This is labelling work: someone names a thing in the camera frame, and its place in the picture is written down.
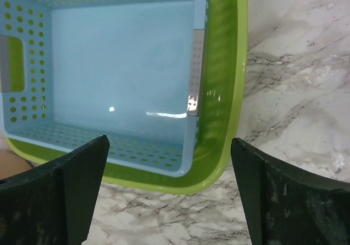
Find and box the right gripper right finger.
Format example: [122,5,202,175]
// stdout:
[231,138,349,244]

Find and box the green plastic tray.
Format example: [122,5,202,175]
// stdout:
[5,0,248,194]

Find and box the small blue perforated basket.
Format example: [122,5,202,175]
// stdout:
[1,0,209,177]

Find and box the orange capybara bucket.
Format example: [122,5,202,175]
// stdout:
[0,150,33,179]

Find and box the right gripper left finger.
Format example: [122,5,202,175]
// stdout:
[1,135,110,244]

